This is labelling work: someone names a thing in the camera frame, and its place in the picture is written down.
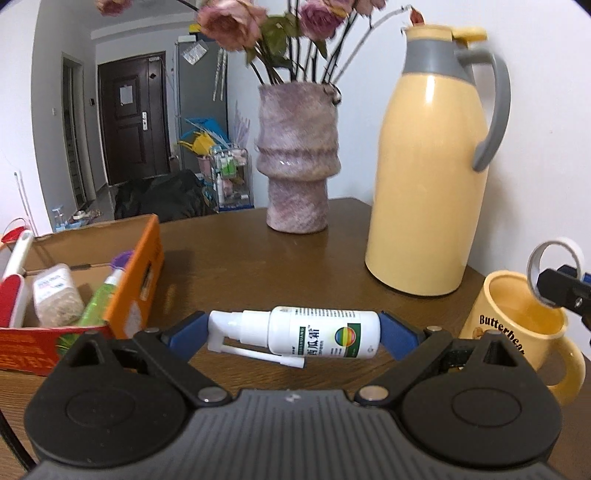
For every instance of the metal trolley cart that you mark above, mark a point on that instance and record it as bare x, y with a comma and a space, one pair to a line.
226, 170

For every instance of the green gel bottle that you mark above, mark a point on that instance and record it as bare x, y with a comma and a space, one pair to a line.
99, 300

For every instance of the clear plastic bottle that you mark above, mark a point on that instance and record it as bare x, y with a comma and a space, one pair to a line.
60, 221

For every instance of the blue bag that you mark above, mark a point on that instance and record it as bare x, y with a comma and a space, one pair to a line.
207, 127

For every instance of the pink ribbed vase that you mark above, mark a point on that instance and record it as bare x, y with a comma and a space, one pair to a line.
295, 161

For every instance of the clear plastic pouch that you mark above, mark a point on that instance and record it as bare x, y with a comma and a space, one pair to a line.
194, 53

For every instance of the white tape roll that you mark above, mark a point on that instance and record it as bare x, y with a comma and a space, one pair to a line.
568, 243

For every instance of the dark brown entrance door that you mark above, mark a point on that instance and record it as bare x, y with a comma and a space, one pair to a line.
129, 147

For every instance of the grey interior door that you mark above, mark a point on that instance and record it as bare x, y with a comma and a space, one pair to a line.
76, 138

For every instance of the orange-edged cardboard box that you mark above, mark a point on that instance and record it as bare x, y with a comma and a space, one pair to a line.
134, 300

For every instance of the bunch of dried pink roses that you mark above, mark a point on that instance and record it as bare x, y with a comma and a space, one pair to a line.
231, 18

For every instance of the yellow bag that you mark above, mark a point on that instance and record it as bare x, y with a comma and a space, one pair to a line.
198, 144

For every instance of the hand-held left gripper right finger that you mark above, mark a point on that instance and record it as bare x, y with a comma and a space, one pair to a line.
395, 335

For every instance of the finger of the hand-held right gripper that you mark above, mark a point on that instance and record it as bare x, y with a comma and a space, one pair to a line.
565, 288

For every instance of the purple feather decoration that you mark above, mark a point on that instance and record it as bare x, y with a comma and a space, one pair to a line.
240, 129

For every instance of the grey refrigerator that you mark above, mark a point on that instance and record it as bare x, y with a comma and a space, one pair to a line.
198, 101

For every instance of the white paper sheet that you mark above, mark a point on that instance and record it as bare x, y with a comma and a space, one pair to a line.
127, 95

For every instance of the clear toothpick container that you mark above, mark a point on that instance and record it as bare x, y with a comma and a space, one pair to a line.
57, 300

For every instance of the yellow mug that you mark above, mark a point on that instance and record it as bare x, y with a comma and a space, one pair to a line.
508, 339

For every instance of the white spray bottle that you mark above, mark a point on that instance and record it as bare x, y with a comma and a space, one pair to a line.
323, 333

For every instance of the black bag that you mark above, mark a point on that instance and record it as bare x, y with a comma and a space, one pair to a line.
157, 194

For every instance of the white folded umbrella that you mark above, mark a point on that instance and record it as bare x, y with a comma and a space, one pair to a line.
219, 76

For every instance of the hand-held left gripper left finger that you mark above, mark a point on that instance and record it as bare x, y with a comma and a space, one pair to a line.
187, 335

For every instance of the red lint brush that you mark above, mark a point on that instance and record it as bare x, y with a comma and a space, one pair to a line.
11, 300

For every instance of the yellow thermos jug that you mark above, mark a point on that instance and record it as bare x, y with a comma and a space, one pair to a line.
425, 184

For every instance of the pink bucket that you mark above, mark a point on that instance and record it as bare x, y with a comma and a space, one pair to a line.
204, 164

